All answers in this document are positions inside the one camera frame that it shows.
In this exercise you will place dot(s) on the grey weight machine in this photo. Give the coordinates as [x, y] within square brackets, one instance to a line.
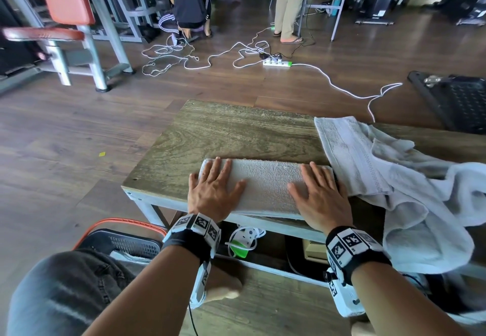
[125, 9]

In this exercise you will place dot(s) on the person's left leg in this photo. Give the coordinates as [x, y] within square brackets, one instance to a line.
[64, 294]

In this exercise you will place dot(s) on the silver metal part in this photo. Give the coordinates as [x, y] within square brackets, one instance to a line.
[433, 80]

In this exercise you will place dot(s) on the heap of grey towels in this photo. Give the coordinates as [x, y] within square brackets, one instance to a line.
[417, 195]

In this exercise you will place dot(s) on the grey towel striped border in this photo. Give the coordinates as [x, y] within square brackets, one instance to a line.
[265, 187]

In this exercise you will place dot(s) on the black round tub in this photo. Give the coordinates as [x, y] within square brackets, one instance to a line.
[303, 269]

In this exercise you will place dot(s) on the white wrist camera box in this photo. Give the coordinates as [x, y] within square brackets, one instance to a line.
[345, 297]
[199, 286]

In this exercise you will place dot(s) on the white green power strip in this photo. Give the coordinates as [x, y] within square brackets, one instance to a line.
[277, 62]

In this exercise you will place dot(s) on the blue water bottle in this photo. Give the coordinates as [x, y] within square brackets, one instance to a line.
[336, 5]

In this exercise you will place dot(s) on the person's right forearm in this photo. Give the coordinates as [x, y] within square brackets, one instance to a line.
[398, 305]

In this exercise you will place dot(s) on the low wooden table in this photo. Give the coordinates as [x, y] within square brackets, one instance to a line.
[144, 201]

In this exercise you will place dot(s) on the white folding table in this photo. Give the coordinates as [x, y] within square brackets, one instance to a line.
[338, 5]

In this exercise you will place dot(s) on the person's right hand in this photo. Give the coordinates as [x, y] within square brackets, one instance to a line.
[326, 206]

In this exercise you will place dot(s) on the black power adapter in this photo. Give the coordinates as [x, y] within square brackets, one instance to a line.
[267, 55]

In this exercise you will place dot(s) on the black perforated platform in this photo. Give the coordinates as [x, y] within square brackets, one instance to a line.
[459, 104]

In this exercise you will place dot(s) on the plain cardboard box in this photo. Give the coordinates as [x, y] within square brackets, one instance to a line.
[315, 250]

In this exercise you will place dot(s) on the person's left hand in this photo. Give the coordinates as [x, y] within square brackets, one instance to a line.
[210, 195]

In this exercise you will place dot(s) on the black basket orange rim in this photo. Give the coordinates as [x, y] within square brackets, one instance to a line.
[129, 244]

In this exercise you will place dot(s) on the person's right foot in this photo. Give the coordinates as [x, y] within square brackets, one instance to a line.
[362, 329]

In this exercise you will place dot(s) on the person's left forearm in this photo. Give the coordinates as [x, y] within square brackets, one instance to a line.
[152, 297]

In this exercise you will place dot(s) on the white green socket adapter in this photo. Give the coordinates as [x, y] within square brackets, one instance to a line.
[243, 242]

